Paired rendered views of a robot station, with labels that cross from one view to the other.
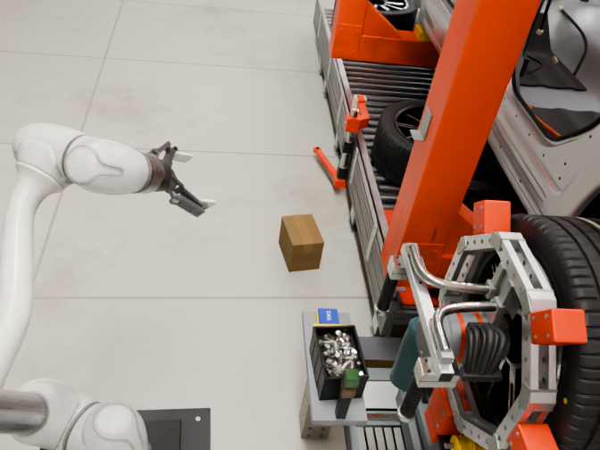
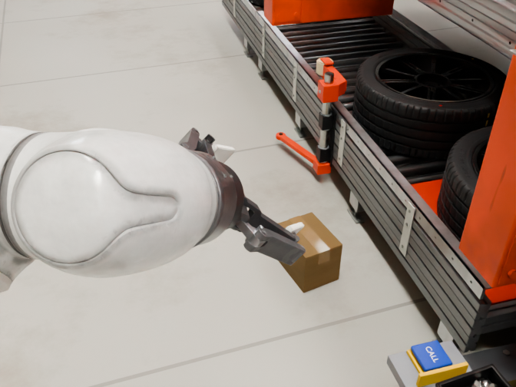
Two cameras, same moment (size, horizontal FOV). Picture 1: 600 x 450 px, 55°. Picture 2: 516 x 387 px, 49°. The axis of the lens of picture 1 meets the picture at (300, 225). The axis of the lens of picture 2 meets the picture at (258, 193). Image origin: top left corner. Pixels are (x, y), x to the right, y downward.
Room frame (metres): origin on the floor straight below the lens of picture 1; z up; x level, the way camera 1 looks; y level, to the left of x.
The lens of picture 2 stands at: (0.57, 0.33, 1.55)
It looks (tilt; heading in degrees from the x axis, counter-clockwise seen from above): 36 degrees down; 354
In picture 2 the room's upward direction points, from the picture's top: straight up
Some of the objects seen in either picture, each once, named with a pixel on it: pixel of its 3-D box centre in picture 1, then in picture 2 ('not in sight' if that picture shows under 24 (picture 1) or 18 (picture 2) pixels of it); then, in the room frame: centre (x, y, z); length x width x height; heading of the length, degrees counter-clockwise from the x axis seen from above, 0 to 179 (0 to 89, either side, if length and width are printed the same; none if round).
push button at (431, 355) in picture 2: (328, 317); (431, 357); (1.36, -0.15, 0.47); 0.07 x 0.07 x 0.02; 10
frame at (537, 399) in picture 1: (487, 337); not in sight; (1.04, -0.54, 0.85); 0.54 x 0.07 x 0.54; 10
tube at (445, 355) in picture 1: (476, 319); not in sight; (0.92, -0.43, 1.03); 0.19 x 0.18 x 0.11; 100
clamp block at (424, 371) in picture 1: (437, 371); not in sight; (0.84, -0.36, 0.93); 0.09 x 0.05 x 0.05; 100
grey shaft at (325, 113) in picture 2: (346, 149); (325, 125); (2.74, -0.19, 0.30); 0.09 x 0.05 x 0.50; 10
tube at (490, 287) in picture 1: (453, 259); not in sight; (1.12, -0.40, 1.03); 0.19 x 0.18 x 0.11; 100
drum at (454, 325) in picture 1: (461, 336); not in sight; (1.03, -0.47, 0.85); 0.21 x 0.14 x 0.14; 100
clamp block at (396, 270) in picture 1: (406, 267); not in sight; (1.17, -0.31, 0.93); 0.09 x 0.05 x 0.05; 100
